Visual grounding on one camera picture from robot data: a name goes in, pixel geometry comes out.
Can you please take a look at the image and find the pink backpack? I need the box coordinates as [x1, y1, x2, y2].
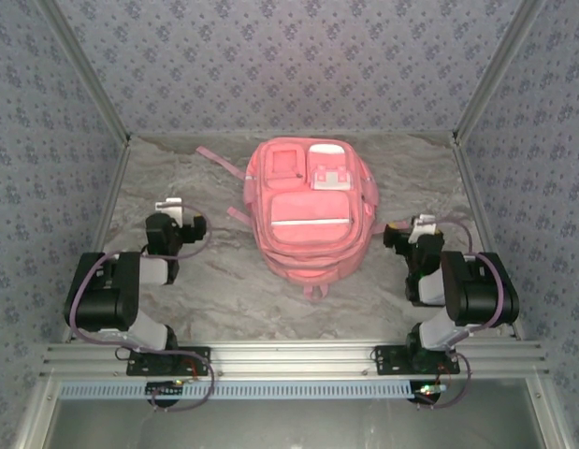
[195, 135, 388, 301]

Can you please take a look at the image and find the small black controller board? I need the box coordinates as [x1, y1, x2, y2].
[410, 381, 452, 407]
[145, 381, 186, 409]

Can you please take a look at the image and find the steel lower basin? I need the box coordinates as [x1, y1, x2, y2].
[12, 377, 571, 449]

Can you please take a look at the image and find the aluminium side rail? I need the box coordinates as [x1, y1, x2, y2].
[62, 135, 132, 345]
[450, 133, 525, 341]

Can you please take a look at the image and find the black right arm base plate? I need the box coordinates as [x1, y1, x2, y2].
[374, 344, 461, 377]

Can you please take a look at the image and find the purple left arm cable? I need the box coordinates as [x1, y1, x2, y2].
[66, 203, 217, 413]

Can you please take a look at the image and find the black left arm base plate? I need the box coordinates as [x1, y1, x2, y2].
[125, 345, 211, 377]

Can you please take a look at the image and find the aluminium mounting rail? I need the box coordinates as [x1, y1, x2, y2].
[39, 340, 550, 379]

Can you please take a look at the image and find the aluminium frame post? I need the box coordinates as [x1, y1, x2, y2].
[451, 0, 548, 147]
[36, 0, 132, 147]

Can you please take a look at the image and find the light blue slotted cable duct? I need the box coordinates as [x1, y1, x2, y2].
[58, 381, 416, 401]

